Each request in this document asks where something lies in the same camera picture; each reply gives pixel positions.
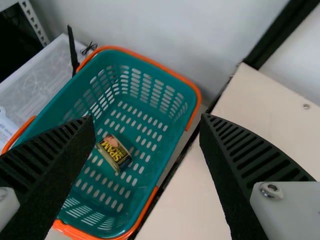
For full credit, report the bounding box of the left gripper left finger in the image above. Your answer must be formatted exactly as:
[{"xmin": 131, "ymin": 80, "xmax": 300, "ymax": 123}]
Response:
[{"xmin": 0, "ymin": 114, "xmax": 97, "ymax": 240}]

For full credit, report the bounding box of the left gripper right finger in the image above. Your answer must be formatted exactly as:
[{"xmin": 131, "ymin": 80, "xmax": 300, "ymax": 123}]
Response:
[{"xmin": 199, "ymin": 112, "xmax": 320, "ymax": 240}]

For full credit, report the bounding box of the dark blue rectangular tin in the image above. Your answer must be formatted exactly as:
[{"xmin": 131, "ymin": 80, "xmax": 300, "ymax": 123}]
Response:
[{"xmin": 96, "ymin": 134, "xmax": 133, "ymax": 173}]

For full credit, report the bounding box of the teal shopping basket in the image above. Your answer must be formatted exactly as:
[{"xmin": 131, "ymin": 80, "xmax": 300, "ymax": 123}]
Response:
[{"xmin": 0, "ymin": 45, "xmax": 202, "ymax": 238}]

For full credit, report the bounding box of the white printed packet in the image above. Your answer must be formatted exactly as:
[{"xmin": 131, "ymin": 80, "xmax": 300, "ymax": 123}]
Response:
[{"xmin": 0, "ymin": 106, "xmax": 20, "ymax": 149}]

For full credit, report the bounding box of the translucent white storage bin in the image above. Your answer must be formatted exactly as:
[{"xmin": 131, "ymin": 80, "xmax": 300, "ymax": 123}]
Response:
[{"xmin": 0, "ymin": 33, "xmax": 99, "ymax": 149}]

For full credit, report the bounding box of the thin black bar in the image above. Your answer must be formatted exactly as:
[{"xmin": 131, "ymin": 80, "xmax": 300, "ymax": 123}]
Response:
[{"xmin": 66, "ymin": 23, "xmax": 80, "ymax": 77}]

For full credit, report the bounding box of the black twist tie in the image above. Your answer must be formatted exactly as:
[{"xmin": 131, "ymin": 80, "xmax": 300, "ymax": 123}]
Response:
[{"xmin": 80, "ymin": 40, "xmax": 99, "ymax": 55}]

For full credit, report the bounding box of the black post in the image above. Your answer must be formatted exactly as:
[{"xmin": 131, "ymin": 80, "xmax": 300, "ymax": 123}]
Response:
[{"xmin": 243, "ymin": 0, "xmax": 320, "ymax": 71}]

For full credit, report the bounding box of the perforated metal shelf post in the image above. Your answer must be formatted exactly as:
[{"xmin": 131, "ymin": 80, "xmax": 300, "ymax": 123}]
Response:
[{"xmin": 18, "ymin": 0, "xmax": 50, "ymax": 47}]

